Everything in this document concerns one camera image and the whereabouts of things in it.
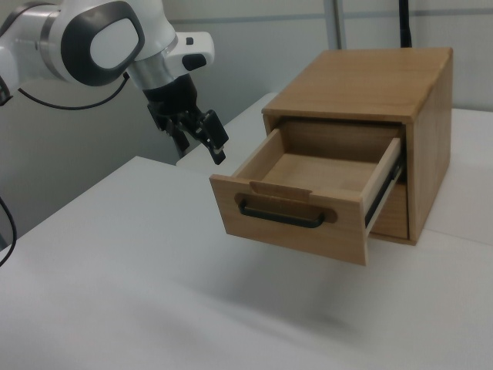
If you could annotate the wooden two-drawer cabinet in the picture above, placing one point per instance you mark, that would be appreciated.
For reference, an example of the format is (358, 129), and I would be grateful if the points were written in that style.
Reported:
(358, 81)

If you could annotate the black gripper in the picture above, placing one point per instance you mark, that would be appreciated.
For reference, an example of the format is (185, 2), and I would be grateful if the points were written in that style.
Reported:
(173, 98)

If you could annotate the grey upright partition post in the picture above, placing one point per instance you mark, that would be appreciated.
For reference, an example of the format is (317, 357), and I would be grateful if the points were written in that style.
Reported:
(336, 23)

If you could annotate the black vertical pole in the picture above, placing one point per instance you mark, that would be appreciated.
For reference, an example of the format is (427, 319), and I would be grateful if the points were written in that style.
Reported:
(404, 23)

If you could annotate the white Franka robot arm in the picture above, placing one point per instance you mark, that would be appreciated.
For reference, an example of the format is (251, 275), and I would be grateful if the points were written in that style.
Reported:
(111, 38)

